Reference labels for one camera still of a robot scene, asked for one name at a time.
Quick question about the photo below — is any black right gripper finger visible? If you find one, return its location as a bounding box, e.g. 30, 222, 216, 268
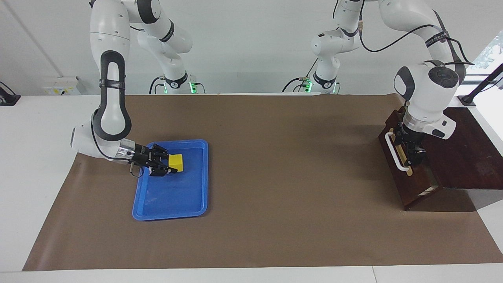
151, 143, 170, 158
149, 162, 178, 178

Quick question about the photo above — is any yellow cube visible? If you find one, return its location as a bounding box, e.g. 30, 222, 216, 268
168, 154, 184, 173

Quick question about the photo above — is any dark wooden drawer cabinet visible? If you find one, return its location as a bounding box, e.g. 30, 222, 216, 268
378, 105, 503, 213

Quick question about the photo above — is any blue plastic tray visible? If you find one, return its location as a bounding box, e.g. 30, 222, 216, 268
132, 139, 209, 221

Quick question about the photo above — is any brown table mat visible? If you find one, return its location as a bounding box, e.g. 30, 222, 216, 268
22, 94, 503, 272

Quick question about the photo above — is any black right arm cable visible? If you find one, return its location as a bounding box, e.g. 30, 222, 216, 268
90, 112, 145, 179

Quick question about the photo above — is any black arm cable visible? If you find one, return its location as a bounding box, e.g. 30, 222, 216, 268
357, 15, 475, 66
90, 112, 145, 179

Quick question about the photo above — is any black base cable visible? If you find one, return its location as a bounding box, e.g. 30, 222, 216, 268
281, 59, 319, 93
149, 76, 165, 95

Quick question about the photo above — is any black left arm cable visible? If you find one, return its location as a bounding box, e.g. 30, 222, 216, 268
357, 15, 475, 66

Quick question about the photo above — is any black camera stand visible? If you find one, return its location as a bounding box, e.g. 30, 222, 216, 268
457, 63, 503, 107

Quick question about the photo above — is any white wall socket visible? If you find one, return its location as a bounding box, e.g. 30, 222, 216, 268
42, 76, 81, 96

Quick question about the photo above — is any black clamp mount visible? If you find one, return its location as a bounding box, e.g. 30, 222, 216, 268
0, 81, 21, 107

